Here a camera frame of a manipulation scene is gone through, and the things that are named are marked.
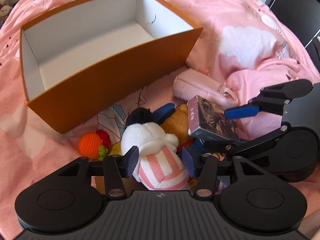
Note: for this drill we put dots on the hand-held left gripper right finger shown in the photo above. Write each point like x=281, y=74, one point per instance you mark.
x=189, y=162

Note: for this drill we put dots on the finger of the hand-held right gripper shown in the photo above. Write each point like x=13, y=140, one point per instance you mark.
x=241, y=112
x=232, y=147

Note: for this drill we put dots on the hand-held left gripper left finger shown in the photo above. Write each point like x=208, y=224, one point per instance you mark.
x=132, y=162

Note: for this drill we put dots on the yellow crochet toy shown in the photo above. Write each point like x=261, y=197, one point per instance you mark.
x=115, y=150

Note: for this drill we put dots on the white plush toy striped pants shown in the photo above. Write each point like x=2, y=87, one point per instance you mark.
x=147, y=137

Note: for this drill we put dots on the dark printed card box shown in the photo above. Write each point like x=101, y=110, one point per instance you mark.
x=210, y=121

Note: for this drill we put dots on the red crochet strawberry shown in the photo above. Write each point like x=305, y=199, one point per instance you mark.
x=105, y=136

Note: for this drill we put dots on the brown bear plush blue hat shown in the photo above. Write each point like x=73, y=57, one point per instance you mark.
x=175, y=125

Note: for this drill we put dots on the orange crochet fruit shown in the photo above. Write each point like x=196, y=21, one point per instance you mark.
x=88, y=145

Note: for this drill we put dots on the pink pouch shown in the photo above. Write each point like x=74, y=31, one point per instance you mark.
x=195, y=85

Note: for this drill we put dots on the orange cardboard box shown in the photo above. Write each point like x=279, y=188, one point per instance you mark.
x=87, y=100

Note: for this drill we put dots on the pink printed blanket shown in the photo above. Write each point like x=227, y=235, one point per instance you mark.
x=237, y=10

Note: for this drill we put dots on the black desk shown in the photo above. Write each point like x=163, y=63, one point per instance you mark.
x=295, y=12

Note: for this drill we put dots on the person's pale pink clothing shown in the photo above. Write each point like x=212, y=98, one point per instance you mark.
x=311, y=226

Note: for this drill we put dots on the background plush toys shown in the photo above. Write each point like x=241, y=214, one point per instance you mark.
x=5, y=10

